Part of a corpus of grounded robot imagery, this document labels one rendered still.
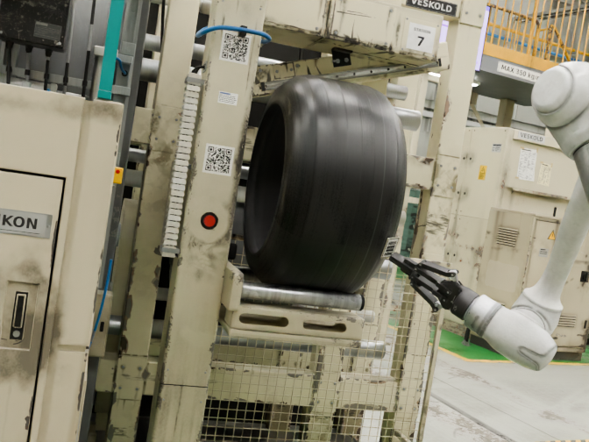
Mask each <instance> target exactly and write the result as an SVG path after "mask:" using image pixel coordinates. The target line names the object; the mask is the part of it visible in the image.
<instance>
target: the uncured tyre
mask: <svg viewBox="0 0 589 442"><path fill-rule="evenodd" d="M406 182H407V146H406V139H405V134H404V130H403V127H402V124H401V120H400V118H399V116H398V114H397V113H396V111H395V110H394V107H393V106H392V104H391V103H390V102H389V100H388V99H387V97H386V96H385V95H384V94H382V93H381V92H379V91H378V90H376V89H373V88H372V87H369V86H365V85H360V84H356V83H351V82H343V81H339V80H334V79H330V78H325V77H321V76H316V75H297V76H295V77H293V78H291V79H290V80H288V81H287V82H285V83H283V84H282V85H280V86H279V87H278V88H277V89H276V90H275V91H274V92H273V94H272V95H271V97H270V99H269V101H268V103H267V105H266V108H265V110H264V113H263V115H262V118H261V120H260V123H259V129H258V131H257V135H256V139H255V142H254V146H253V149H252V157H251V162H250V167H249V172H248V178H247V184H246V192H245V211H244V243H245V256H246V260H247V263H248V266H249V268H250V269H251V271H253V273H254V274H255V275H256V276H257V277H258V278H259V280H260V281H261V282H262V283H268V284H276V285H283V286H291V287H299V288H306V289H321V290H328V291H336V292H344V293H354V292H356V291H357V290H358V289H360V288H361V287H362V286H363V285H365V284H366V283H367V282H368V281H370V280H371V279H372V278H373V277H374V276H375V275H376V274H377V272H378V271H379V270H380V268H381V266H382V265H383V263H384V261H385V259H386V258H380V257H381V255H382V253H383V250H384V247H385V245H386V242H387V239H389V238H395V235H396V232H397V229H398V226H399V223H400V219H401V212H402V207H403V203H404V196H405V190H406Z"/></svg>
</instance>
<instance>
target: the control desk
mask: <svg viewBox="0 0 589 442"><path fill-rule="evenodd" d="M123 112H124V105H123V104H121V103H117V102H112V101H111V100H106V99H101V98H95V99H94V102H93V101H88V100H85V97H80V96H71V95H66V94H61V93H56V92H51V91H45V90H41V89H31V88H27V87H21V86H16V85H11V84H6V83H0V442H78V440H79V434H80V428H81V421H82V410H83V404H84V397H85V391H86V385H87V373H88V356H89V345H90V339H91V332H92V326H93V320H94V314H95V307H96V296H97V290H98V283H99V277H100V271H101V265H102V258H103V247H104V241H105V234H106V228H107V222H108V216H109V209H110V198H111V191H112V185H113V179H114V173H115V166H116V160H117V149H118V143H119V137H120V131H121V124H122V118H123Z"/></svg>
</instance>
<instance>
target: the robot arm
mask: <svg viewBox="0 0 589 442"><path fill-rule="evenodd" d="M531 103H532V107H533V109H534V112H535V114H536V115H537V117H538V118H539V119H540V121H541V122H542V123H543V124H545V126H546V127H547V129H548V130H549V132H550V133H551V135H552V136H553V138H554V139H555V141H556V142H557V143H558V145H559V147H560V148H561V150H562V152H563V153H564V154H565V155H566V156H567V157H568V158H570V159H571V160H574V161H575V164H576V167H577V170H578V179H577V182H576V184H575V187H574V190H573V192H572V194H571V198H570V201H569V203H568V205H567V208H566V210H565V213H564V216H563V219H562V222H561V225H560V227H559V230H558V233H557V237H556V241H555V244H554V246H553V249H552V252H551V255H550V259H549V262H548V265H547V267H546V268H545V270H544V272H543V275H542V277H541V278H540V280H539V281H538V282H537V284H536V285H535V286H533V287H531V288H526V289H524V290H523V291H522V293H521V295H520V296H519V297H518V299H517V300H516V301H515V303H514V304H513V305H512V307H511V310H509V309H507V308H505V307H503V306H501V304H499V303H496V302H495V301H494V300H493V299H491V298H490V297H488V296H486V295H482V296H479V294H478V293H476V292H475V291H473V290H471V289H469V288H467V287H465V286H464V285H463V284H462V283H461V281H459V280H458V273H459V271H458V270H457V269H449V268H447V267H443V266H440V265H437V264H436V263H433V262H431V261H428V260H422V261H421V262H419V263H417V262H415V261H414V260H411V259H410V258H405V257H403V256H402V255H400V254H399V253H397V252H395V253H393V254H391V255H390V258H389V260H390V261H391V262H393V263H394V264H395V265H396V266H398V267H400V268H401V271H402V272H403V273H405V274H407V275H408V278H409V280H410V279H411V281H410V283H409V284H410V286H411V287H412V288H413V289H414V290H415V291H416V292H417V293H418V294H419V295H420V296H421V297H422V298H423V299H424V300H425V301H426V302H427V303H428V304H429V305H430V306H431V308H432V310H433V311H434V312H438V311H439V310H441V309H445V310H449V311H450V312H451V313H452V314H453V315H455V316H456V317H458V318H459V319H461V320H464V326H466V327H467V328H469V329H470V330H472V331H473V332H475V333H477V334H478V335H479V336H480V337H482V338H483V339H485V340H486V341H487V342H488V344H489V345H490V346H491V347H492V348H493V349H495V350H496V351H497V352H498V353H500V354H502V355H503V356H504V357H506V358H507V359H509V360H511V361H513V362H514V363H516V364H517V365H519V366H522V367H525V368H527V369H530V370H533V371H541V370H542V369H544V368H545V367H546V366H547V365H548V364H549V363H550V362H551V360H552V359H553V357H554V355H555V353H556V351H557V344H556V342H555V341H554V339H553V338H552V337H551V334H552V332H554V330H555V328H556V327H557V325H558V321H559V318H560V315H561V312H562V310H563V306H562V304H561V302H560V296H561V292H562V290H563V287H564V284H565V282H566V280H567V277H568V275H569V273H570V271H571V268H572V266H573V263H574V261H575V260H576V258H577V255H578V252H579V250H580V247H581V246H582V244H583V242H584V240H585V236H586V234H587V233H588V230H589V63H588V62H582V61H570V62H565V63H560V64H559V65H558V66H555V67H553V68H550V69H548V70H546V71H545V72H543V73H542V74H541V75H540V76H539V77H538V79H537V80H536V83H535V85H534V88H533V90H532V94H531ZM437 274H440V275H442V276H445V277H448V278H449V279H451V280H446V279H445V278H443V277H440V276H439V275H437ZM430 292H431V293H432V294H431V293H430ZM436 297H437V298H438V300H439V301H438V300H437V299H436Z"/></svg>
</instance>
